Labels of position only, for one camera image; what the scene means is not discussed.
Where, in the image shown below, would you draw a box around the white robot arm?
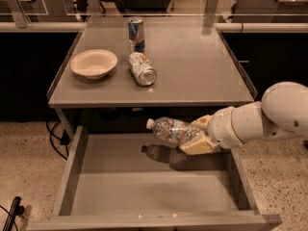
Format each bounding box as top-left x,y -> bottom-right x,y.
180,82 -> 308,155

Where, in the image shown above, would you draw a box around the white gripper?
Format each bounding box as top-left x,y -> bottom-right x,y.
180,107 -> 243,155

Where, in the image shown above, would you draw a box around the black stand bottom left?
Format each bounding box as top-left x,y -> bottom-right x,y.
1,196 -> 25,231

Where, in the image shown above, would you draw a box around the clear plastic water bottle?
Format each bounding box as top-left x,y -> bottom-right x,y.
146,116 -> 204,145

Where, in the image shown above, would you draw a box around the upright blue silver can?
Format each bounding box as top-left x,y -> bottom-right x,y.
128,16 -> 145,53

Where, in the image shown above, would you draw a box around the white horizontal rail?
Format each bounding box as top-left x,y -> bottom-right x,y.
0,22 -> 308,34

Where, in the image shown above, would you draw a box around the lying silver soda can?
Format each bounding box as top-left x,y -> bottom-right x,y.
128,52 -> 157,87

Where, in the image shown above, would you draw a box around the black floor cables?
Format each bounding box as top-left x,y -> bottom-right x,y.
45,120 -> 72,161

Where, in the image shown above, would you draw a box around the grey counter cabinet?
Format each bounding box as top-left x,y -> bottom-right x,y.
46,15 -> 258,137

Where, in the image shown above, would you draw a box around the white paper bowl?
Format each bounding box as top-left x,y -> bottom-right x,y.
69,49 -> 117,80

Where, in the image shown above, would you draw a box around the clear acrylic barrier panel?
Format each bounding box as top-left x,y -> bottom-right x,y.
0,0 -> 308,27

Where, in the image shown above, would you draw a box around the open grey top drawer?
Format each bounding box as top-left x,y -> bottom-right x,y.
28,126 -> 282,231

